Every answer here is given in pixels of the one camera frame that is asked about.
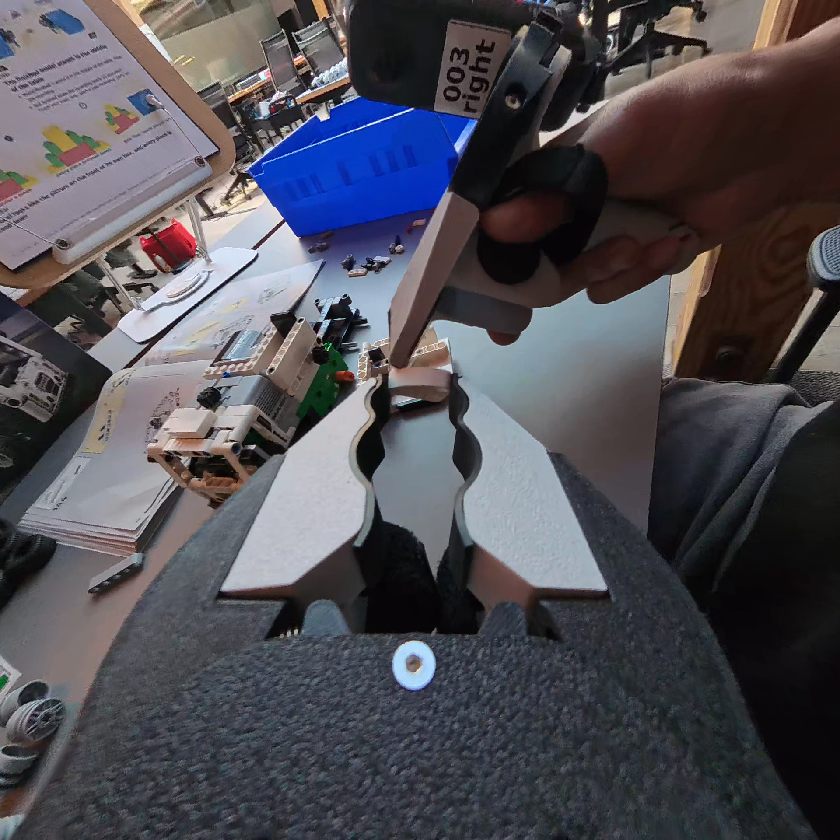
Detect wooden instruction board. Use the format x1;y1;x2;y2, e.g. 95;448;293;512
0;0;237;291

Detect grey lego wheel rim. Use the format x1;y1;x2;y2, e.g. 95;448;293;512
0;679;51;723
7;697;67;746
0;742;42;790

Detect black chair armrest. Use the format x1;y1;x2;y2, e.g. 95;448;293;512
771;226;840;385

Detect person's right hand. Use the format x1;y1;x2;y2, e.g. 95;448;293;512
479;59;788;347

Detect dark lego box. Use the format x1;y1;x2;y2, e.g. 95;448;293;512
0;292;112;501

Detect scattered small lego pieces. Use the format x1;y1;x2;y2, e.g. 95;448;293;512
307;220;427;277

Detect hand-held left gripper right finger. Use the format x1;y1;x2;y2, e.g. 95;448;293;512
448;377;611;624

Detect wooden partition panel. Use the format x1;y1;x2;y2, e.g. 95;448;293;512
669;0;840;383

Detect blue plastic bin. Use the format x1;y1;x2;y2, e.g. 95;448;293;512
248;97;476;238

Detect black lego tyre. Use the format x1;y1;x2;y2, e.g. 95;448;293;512
0;517;24;608
5;533;58;573

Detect partly built lego truck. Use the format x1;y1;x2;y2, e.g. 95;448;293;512
146;294;370;505

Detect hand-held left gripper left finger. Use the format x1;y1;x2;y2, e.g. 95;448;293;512
220;377;389;632

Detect grey lego beam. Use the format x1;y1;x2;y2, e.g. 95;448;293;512
87;553;146;595

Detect white curved lego panel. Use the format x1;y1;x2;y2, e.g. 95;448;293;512
386;367;454;413

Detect white metal board stand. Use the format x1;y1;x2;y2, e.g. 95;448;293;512
98;197;258;344

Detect white lego frame assembly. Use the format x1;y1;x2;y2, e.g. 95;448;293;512
357;336;454;380

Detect red container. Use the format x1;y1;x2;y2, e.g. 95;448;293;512
140;220;198;271

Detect printed instruction sheet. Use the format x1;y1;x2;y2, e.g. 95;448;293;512
0;0;221;271

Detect person's right forearm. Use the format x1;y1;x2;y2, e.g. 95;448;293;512
755;16;840;221

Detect stack of instruction booklets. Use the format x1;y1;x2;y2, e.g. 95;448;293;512
18;360;277;557

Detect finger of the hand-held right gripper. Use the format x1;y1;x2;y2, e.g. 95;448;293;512
386;189;484;370

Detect loose printed paper sheet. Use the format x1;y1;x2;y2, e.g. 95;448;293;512
141;259;327;370

